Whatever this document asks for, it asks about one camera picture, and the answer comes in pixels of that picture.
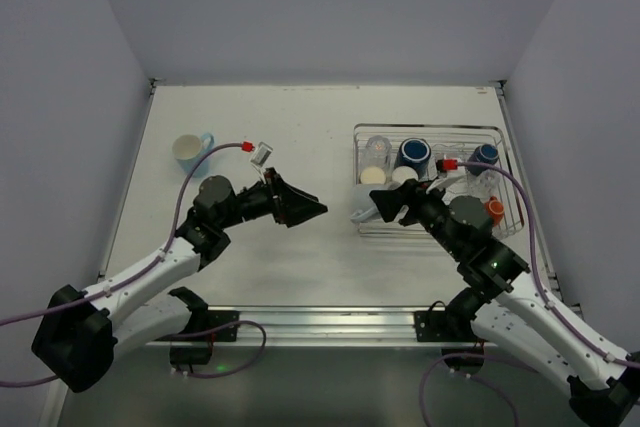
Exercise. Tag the cream cup brown band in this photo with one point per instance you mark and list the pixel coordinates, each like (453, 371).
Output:
(373, 175)

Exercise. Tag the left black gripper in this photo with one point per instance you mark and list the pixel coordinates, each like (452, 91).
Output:
(277, 199)

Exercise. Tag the aluminium front rail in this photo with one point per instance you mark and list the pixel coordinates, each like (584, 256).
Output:
(296, 327)

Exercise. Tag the large dark blue mug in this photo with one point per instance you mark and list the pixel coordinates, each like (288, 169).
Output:
(414, 153)

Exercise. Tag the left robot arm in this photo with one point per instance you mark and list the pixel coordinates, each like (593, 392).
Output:
(83, 331)

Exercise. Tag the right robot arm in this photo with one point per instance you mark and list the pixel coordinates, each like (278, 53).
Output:
(505, 303)

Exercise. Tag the white cup brown band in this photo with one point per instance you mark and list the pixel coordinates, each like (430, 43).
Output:
(403, 173)

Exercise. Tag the metal wire dish rack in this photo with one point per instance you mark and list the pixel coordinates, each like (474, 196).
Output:
(446, 141)

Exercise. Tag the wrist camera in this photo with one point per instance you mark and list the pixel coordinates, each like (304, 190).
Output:
(448, 174)
(261, 155)

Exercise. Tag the light blue mug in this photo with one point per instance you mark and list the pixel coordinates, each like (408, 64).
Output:
(190, 152)

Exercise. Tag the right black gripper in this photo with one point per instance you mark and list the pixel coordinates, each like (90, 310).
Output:
(413, 199)

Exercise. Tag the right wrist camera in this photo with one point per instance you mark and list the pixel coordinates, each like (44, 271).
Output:
(448, 174)

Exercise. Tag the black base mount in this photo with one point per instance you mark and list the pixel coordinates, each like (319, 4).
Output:
(201, 319)
(440, 324)

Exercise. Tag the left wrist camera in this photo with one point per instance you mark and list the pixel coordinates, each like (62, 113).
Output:
(261, 155)

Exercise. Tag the pale grey-blue mug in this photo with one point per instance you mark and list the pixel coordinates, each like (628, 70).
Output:
(363, 208)

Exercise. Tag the small clear glass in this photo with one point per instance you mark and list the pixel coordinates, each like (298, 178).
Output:
(484, 185)

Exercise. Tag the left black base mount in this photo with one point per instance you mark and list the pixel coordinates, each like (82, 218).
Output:
(201, 319)

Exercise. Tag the small dark blue cup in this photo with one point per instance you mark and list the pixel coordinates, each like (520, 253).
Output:
(485, 154)

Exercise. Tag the orange cup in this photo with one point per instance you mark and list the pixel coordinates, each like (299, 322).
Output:
(495, 210)

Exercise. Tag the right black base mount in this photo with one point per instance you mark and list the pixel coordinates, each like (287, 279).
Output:
(440, 324)

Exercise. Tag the clear faceted glass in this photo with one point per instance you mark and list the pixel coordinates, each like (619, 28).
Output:
(377, 152)

